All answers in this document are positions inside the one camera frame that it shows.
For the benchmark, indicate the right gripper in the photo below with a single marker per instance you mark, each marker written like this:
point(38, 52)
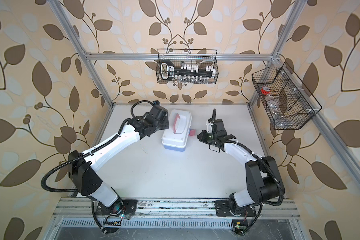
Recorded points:
point(202, 136)

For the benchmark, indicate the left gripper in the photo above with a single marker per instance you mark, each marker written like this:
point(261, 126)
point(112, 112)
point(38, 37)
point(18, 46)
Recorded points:
point(166, 121)

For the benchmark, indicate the white and blue tool box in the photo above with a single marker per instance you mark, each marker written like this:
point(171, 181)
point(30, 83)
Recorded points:
point(176, 136)

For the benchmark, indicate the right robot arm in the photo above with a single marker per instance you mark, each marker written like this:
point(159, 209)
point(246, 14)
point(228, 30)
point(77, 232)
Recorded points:
point(264, 185)

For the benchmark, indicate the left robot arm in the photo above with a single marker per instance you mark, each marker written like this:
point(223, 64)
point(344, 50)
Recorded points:
point(83, 169)

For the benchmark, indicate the black socket set holder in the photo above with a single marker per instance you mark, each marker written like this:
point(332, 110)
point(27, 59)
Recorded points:
point(181, 71)

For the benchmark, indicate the back wire basket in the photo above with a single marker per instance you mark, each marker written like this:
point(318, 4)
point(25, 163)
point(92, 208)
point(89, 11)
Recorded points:
point(188, 55)

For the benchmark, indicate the wire basket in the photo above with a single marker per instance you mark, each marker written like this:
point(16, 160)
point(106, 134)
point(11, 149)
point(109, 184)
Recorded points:
point(188, 55)
point(291, 102)

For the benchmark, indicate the right wire basket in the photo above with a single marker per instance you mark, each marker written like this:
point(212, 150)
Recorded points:
point(291, 102)

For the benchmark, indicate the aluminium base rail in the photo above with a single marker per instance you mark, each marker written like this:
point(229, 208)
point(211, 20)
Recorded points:
point(178, 208)

